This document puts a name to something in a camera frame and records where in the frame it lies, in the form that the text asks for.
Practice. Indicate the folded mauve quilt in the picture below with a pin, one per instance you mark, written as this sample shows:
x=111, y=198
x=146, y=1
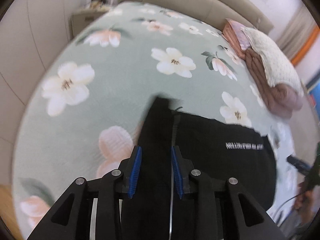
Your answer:
x=280, y=100

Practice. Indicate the floral green bed sheet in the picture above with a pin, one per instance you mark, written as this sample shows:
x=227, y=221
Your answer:
x=86, y=113

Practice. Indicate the pink pillow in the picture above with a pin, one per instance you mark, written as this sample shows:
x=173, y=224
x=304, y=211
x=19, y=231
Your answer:
x=234, y=35

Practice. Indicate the beige curtain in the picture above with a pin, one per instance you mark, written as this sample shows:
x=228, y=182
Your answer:
x=296, y=33

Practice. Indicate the white floral pillow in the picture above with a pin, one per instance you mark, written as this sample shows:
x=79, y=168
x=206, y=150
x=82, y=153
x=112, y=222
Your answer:
x=278, y=69

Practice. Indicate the person's right hand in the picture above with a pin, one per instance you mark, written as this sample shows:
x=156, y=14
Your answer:
x=304, y=206

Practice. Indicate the white wardrobe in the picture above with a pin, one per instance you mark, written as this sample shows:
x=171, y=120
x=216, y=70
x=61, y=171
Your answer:
x=33, y=33

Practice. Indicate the orange curtain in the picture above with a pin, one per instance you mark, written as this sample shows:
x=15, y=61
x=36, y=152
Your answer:
x=306, y=46

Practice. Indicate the black hooded jacket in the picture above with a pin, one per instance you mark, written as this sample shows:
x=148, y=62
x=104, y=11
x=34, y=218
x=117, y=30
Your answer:
x=233, y=180

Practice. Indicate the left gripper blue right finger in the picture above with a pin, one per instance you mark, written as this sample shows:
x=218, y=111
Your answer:
x=181, y=169

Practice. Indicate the nightstand clutter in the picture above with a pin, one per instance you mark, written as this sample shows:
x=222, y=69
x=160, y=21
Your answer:
x=99, y=5

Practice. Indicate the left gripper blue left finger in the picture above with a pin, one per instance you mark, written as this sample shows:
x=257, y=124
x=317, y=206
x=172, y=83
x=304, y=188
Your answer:
x=130, y=169

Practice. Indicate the beige nightstand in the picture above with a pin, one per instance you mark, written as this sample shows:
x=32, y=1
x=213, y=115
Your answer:
x=83, y=17

